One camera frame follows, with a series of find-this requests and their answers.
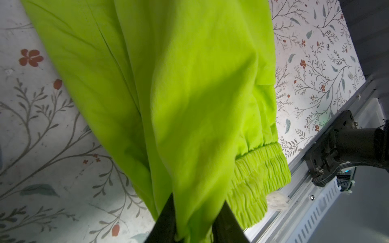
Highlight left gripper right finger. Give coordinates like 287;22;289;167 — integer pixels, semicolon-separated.
212;201;249;243

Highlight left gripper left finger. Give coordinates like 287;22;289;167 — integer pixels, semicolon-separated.
145;194;176;243

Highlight lime green shorts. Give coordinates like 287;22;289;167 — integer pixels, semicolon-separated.
22;1;291;243

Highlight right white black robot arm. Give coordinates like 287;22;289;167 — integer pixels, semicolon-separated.
330;120;389;171

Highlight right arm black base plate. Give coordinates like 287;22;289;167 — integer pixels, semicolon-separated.
304;110;356;187

